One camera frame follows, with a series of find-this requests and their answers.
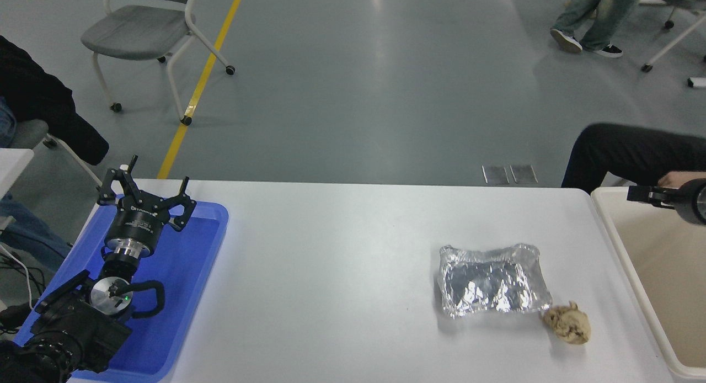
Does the small white table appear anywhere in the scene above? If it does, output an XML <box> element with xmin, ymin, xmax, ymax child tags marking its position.
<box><xmin>0</xmin><ymin>148</ymin><xmax>35</xmax><ymax>198</ymax></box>

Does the grey seat of occupied chair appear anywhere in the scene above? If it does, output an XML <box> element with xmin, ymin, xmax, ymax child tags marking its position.
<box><xmin>10</xmin><ymin>118</ymin><xmax>104</xmax><ymax>186</ymax></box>

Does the grey chair with white frame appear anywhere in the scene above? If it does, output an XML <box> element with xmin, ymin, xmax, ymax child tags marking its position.
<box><xmin>81</xmin><ymin>0</ymin><xmax>236</xmax><ymax>126</ymax></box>

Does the blue plastic tray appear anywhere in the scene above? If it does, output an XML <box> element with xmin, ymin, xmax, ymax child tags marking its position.
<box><xmin>12</xmin><ymin>199</ymin><xmax>229</xmax><ymax>383</ymax></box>

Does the seated person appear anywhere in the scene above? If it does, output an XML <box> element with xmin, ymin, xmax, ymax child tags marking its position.
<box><xmin>0</xmin><ymin>35</ymin><xmax>110</xmax><ymax>272</ymax></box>

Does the large pale bin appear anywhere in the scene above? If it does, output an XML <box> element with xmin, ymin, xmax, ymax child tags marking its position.
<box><xmin>590</xmin><ymin>187</ymin><xmax>706</xmax><ymax>381</ymax></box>

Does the white floor cable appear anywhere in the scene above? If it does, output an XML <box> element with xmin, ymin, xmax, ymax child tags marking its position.
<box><xmin>0</xmin><ymin>242</ymin><xmax>34</xmax><ymax>307</ymax></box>

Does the crumpled silver foil tray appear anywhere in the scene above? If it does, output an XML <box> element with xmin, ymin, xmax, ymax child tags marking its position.
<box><xmin>437</xmin><ymin>243</ymin><xmax>553</xmax><ymax>318</ymax></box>

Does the crumpled tan paper ball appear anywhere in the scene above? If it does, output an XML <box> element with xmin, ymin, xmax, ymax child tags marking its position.
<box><xmin>542</xmin><ymin>301</ymin><xmax>592</xmax><ymax>345</ymax></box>

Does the walking person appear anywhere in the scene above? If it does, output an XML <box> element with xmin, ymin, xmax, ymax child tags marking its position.
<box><xmin>550</xmin><ymin>0</ymin><xmax>643</xmax><ymax>58</ymax></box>

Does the person's hand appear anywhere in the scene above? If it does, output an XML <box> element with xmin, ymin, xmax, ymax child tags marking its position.
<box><xmin>659</xmin><ymin>171</ymin><xmax>706</xmax><ymax>189</ymax></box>

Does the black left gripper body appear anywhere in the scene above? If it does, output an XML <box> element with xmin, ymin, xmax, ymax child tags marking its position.
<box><xmin>106</xmin><ymin>198</ymin><xmax>172</xmax><ymax>247</ymax></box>

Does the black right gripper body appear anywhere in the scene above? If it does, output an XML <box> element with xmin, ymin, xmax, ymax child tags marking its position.
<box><xmin>674</xmin><ymin>179</ymin><xmax>702</xmax><ymax>226</ymax></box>

